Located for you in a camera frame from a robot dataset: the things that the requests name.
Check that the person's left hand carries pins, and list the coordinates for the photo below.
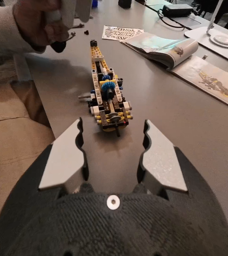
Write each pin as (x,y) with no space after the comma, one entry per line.
(33,26)

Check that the open instruction booklet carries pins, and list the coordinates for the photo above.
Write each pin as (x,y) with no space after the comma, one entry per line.
(166,52)

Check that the black power adapter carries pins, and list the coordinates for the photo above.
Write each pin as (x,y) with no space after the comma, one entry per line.
(178,10)

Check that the yellow black lego model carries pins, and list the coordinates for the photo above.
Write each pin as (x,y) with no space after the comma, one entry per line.
(108,94)

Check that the white lamp base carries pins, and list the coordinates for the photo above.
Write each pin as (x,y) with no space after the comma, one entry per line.
(202,34)

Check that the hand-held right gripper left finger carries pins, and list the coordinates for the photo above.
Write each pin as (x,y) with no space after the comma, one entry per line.
(63,160)

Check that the striped sticker sheet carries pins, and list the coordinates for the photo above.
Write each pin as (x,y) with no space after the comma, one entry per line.
(122,33)

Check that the small black container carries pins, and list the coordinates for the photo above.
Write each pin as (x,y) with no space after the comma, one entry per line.
(124,3)

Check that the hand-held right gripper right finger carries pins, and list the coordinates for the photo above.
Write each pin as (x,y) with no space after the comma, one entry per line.
(162,166)

